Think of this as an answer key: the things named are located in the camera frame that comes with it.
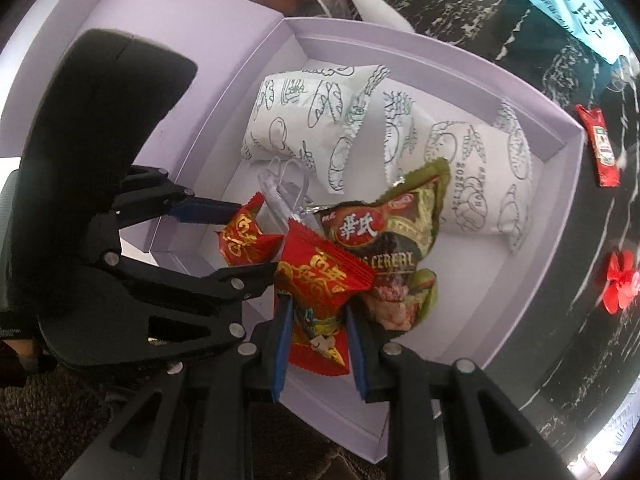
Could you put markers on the lavender gift box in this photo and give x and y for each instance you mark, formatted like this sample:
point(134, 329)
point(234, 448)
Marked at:
point(500, 285)

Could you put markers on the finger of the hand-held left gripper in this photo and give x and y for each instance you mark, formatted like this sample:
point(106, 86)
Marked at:
point(200, 210)
point(220, 282)

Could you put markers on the clear plastic clip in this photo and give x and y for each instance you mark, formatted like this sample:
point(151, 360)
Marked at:
point(282, 187)

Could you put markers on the green gold cereal packet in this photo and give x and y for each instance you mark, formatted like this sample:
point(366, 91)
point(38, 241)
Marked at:
point(400, 240)

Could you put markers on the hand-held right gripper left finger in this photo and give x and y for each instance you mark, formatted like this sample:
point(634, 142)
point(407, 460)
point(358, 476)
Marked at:
point(282, 345)

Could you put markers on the red flower toy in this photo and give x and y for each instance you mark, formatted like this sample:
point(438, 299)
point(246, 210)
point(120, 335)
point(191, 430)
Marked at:
point(620, 280)

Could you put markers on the brown fuzzy cloth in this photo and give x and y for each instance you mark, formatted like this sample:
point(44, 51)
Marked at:
point(50, 420)

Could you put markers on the red candy packet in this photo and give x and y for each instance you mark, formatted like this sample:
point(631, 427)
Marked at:
point(320, 280)
point(245, 240)

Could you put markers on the red sauce sachet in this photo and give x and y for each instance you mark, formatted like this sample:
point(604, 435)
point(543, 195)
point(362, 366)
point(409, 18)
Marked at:
point(600, 145)

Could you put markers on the white printed bread packet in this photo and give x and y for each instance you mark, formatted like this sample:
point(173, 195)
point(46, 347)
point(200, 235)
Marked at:
point(480, 170)
point(300, 115)

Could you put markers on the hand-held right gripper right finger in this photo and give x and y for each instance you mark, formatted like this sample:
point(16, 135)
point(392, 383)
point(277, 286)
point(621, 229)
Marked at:
point(357, 355)

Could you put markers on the light blue plastic bag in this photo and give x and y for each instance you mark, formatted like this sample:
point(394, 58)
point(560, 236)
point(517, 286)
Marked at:
point(575, 0)

